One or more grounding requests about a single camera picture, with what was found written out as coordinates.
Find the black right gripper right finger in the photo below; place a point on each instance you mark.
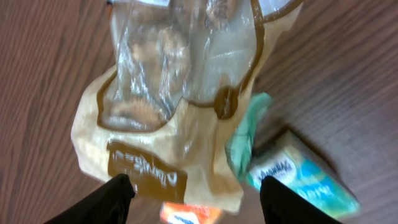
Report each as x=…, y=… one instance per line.
x=280, y=205

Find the small teal white pack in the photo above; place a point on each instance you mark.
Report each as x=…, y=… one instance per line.
x=295, y=165

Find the teal tissue pack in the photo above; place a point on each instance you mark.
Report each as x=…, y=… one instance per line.
x=239, y=146

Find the brown clear snack bag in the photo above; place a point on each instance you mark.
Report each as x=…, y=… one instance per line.
x=181, y=84

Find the small orange box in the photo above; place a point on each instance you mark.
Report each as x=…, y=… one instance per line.
x=175, y=213

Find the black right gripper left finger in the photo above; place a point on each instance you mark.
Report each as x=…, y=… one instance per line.
x=109, y=204

